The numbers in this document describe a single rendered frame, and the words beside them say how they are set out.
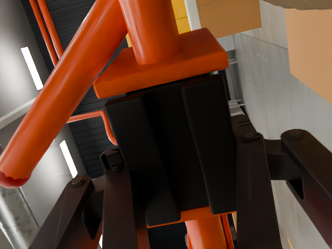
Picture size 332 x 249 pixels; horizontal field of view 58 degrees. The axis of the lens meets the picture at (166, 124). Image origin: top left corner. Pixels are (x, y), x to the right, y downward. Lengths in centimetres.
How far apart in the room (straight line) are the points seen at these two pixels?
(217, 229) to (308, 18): 21
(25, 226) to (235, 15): 569
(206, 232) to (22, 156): 12
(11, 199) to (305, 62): 620
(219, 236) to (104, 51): 13
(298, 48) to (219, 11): 153
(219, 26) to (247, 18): 16
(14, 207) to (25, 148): 625
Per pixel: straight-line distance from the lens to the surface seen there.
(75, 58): 17
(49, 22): 832
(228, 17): 189
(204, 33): 18
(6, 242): 335
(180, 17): 739
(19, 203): 647
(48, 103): 18
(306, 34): 33
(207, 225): 18
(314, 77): 33
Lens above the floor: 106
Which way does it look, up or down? 7 degrees up
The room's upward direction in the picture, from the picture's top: 102 degrees counter-clockwise
